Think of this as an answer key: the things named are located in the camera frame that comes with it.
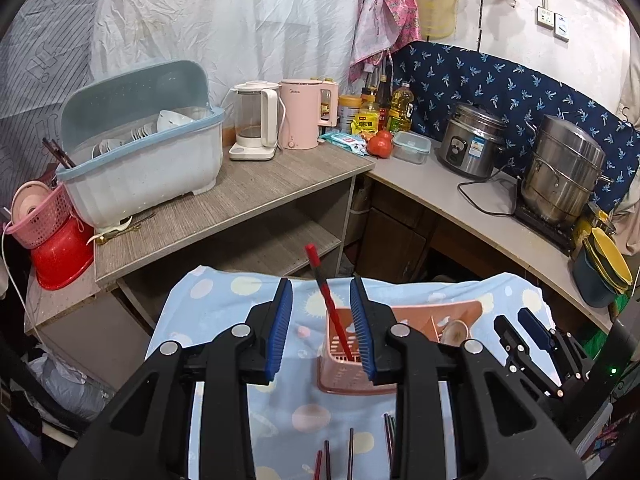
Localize white bowl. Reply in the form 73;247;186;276
156;109;194;134

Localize pink floral apron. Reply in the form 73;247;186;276
349;0;422;87

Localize grey plastic bag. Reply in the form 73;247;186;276
29;354;117;422

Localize blue wet wipes packet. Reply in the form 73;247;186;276
319;130;372;155

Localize clear plastic food container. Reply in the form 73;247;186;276
391;130;432;165

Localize red plastic basin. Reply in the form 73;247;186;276
30;219;95;291

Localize stack of yellow blue basins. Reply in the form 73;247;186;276
572;226;634;309

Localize white cable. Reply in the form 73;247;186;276
0;222;32;333

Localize cooking oil bottle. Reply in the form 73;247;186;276
387;82;416;134

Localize black power cable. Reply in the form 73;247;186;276
457;164;522;219

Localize white glass kettle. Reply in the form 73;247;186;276
228;81;281;162

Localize brown wooden cabinet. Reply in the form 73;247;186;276
350;179;576;287

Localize red pomegranate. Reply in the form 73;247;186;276
367;129;396;160

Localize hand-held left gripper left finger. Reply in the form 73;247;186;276
57;277;296;480

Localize grey wooden shelf desk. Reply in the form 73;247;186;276
92;142;376;328

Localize black stove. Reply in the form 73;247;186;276
514;202;577;256

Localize steel steamer pot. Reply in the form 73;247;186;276
519;114;612;226

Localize dark sauce bottle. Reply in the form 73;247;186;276
377;74;394;132

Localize blue planet print cloth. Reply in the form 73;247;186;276
145;265;557;480

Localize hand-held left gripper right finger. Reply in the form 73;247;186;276
348;276;589;480

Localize blue white dish drainer box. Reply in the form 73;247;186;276
55;60;226;228

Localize steel rice cooker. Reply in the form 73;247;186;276
435;102;509;180

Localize yellow cutting board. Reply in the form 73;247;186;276
410;0;459;40

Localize pink electric kettle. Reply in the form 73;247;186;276
277;78;339;151

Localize gold spoon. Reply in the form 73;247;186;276
94;214;157;247

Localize beige hanging cloth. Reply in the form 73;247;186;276
614;45;640;257

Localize dark chopsticks bundle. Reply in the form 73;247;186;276
42;137;77;169

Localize navy leaf print cloth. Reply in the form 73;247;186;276
389;41;640;213

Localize yellow tin can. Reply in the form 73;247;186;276
338;94;366;134

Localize pink perforated utensil basket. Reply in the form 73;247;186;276
316;300;484;395

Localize white plates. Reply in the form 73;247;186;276
129;122;159;144

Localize green plastic bag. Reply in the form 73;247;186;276
611;292;632;322

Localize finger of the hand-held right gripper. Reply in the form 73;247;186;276
517;308;567;367
493;313;564;402

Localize yellow seasoning packet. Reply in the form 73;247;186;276
351;112;380;137

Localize wooden spoon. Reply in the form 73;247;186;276
439;320;471;345

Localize pink mesh basket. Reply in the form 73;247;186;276
9;181;72;250

